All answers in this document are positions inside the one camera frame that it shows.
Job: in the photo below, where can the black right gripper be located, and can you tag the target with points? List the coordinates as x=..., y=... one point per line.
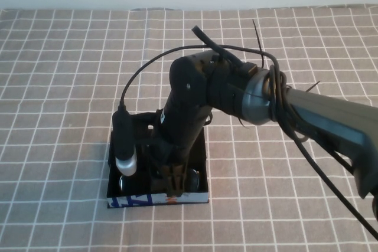
x=180, y=128

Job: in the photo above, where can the black framed glasses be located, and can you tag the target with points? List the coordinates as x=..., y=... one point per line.
x=193, y=181

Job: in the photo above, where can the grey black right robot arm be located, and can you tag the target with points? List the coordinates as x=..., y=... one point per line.
x=319, y=116

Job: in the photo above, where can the black printed glasses case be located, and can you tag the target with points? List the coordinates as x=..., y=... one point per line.
x=198, y=157

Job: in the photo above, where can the grey white checked tablecloth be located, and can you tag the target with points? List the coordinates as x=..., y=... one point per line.
x=59, y=86

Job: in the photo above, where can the black zip tie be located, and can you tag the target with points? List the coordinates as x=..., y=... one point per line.
x=258, y=42

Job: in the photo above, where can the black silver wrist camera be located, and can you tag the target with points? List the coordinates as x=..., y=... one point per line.
x=124, y=145

